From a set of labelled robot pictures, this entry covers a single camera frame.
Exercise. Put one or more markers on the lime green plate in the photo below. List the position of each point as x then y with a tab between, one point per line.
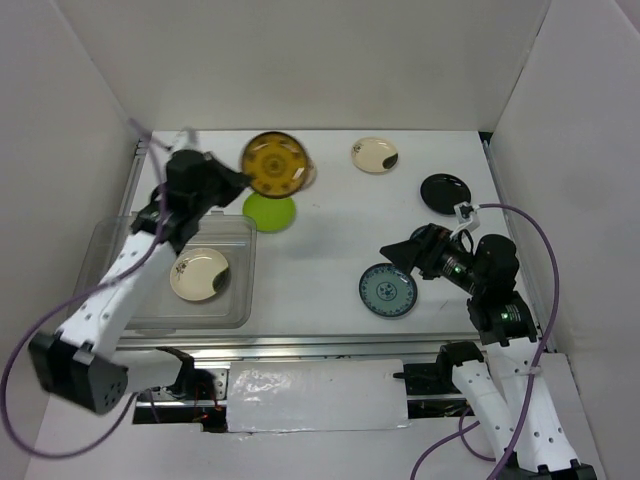
269	215

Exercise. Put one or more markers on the cream plate with small flowers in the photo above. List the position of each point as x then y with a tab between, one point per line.
311	174

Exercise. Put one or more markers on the cream plate black patch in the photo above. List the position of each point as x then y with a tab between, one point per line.
374	155
199	274

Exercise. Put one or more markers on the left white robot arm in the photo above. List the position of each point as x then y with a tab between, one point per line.
75	362

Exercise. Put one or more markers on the blue white patterned plate front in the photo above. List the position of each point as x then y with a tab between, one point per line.
386	291

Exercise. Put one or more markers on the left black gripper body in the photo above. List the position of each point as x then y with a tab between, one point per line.
205	200

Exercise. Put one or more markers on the black glossy plate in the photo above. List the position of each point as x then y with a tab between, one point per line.
441	192

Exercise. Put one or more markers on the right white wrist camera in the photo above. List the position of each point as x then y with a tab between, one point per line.
466	215

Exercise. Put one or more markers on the white taped panel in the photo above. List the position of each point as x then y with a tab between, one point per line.
316	396

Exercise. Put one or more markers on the yellow patterned plate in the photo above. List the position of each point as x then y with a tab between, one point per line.
277	163

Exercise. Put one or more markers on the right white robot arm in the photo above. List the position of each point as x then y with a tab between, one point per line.
500	377

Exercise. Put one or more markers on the blue white patterned plate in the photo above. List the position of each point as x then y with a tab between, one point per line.
421	239
386	291

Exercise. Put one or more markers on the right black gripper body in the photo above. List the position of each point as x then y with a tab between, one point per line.
448	259

